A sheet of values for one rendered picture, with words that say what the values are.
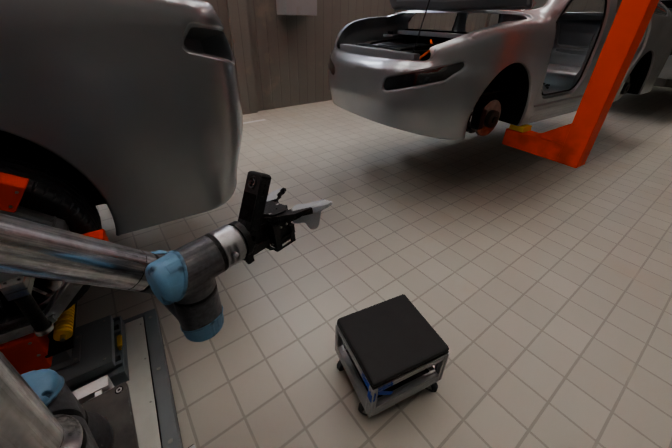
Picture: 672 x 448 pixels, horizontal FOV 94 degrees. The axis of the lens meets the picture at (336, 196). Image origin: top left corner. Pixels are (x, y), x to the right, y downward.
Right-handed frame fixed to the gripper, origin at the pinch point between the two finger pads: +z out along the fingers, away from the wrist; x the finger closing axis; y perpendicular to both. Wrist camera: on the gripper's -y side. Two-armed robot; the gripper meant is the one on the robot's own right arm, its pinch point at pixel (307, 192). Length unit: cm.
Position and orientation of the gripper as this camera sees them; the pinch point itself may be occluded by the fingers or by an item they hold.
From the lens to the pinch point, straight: 72.5
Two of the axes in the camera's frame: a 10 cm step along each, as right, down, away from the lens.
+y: 0.8, 9.0, 4.2
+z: 6.3, -3.7, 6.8
